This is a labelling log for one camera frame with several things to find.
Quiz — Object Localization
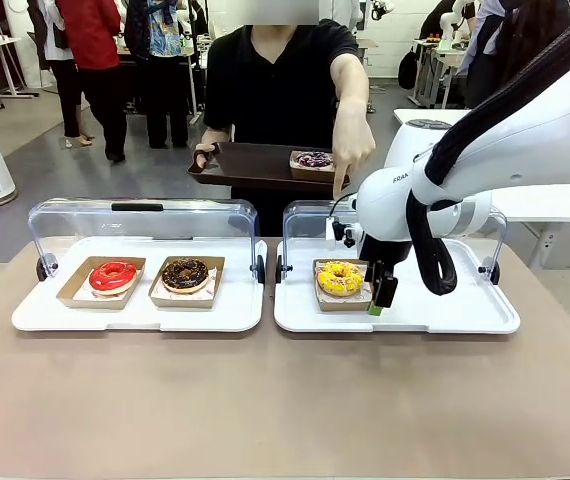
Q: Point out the grey background table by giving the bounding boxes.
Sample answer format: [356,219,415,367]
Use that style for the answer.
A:
[408,37,467,109]

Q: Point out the dark brown serving tray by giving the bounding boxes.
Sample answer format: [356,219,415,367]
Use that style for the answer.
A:
[186,141,352,194]

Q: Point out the purple drizzled donut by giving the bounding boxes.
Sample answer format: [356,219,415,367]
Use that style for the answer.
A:
[293,150,336,169]

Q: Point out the person white shirt black vest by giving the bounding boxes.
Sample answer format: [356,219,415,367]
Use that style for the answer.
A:
[26,0,96,148]

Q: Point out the thin black camera cable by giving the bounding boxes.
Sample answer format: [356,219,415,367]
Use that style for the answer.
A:
[328,193,362,221]

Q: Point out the person right hand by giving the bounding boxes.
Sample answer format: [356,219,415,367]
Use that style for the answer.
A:
[192,142,219,172]

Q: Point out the black braided cable sleeve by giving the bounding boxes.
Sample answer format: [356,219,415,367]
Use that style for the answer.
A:
[406,0,570,297]

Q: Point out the brown cardboard donut tray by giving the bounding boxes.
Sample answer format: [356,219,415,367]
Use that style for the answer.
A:
[55,255,148,311]
[312,258,383,314]
[147,255,227,309]
[288,149,339,181]

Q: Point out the clear hinged display lid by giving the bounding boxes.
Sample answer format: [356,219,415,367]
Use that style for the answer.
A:
[275,199,509,287]
[27,197,267,287]

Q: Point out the person left hand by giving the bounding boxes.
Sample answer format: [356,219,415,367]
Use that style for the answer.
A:
[331,98,378,202]

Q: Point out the person left forearm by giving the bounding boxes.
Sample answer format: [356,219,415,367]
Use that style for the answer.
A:
[328,49,371,109]

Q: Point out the white printed paper liner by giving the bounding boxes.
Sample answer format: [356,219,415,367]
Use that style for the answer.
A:
[73,269,140,303]
[315,267,372,305]
[156,266,219,301]

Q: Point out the chocolate glazed donut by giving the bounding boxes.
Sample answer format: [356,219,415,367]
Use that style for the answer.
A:
[160,257,211,295]

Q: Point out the person red jacket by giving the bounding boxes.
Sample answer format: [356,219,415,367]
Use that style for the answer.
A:
[56,0,130,164]

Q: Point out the person black clothes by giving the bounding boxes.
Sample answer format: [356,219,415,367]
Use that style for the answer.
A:
[417,0,459,39]

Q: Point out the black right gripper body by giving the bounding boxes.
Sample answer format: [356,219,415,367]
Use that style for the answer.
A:
[358,233,414,276]

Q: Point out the person dark coat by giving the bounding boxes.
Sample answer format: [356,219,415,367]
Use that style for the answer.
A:
[463,0,570,110]

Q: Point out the white display tray base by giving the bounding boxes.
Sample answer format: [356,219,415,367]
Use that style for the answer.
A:
[11,235,269,334]
[273,237,522,335]

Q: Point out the person floral shirt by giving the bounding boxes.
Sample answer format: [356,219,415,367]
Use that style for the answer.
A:
[123,0,192,150]

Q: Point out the person torso black shirt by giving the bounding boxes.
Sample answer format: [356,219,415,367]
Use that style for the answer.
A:
[203,22,362,237]

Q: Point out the person right forearm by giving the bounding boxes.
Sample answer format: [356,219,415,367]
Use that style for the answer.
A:
[200,126,234,149]

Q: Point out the yellow sprinkled donut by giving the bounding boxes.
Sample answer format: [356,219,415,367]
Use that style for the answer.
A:
[316,260,365,298]

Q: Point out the red glazed donut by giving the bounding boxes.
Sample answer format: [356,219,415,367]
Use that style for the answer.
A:
[88,260,139,297]

